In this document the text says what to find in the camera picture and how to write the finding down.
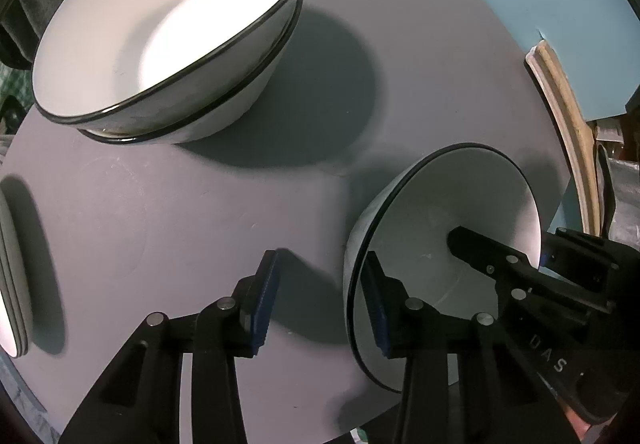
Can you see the right hand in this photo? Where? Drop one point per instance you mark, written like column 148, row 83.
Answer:
column 586, row 433

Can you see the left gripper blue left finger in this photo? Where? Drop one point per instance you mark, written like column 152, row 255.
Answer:
column 256, row 295

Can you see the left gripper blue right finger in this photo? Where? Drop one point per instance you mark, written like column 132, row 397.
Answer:
column 386, row 303

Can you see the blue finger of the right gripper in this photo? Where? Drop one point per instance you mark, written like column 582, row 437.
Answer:
column 489, row 257

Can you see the white bowl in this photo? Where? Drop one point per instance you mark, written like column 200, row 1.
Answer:
column 220, row 113
column 407, row 225
column 131, row 65

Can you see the wooden board by wall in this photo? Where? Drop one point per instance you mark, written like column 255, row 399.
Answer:
column 577, row 137

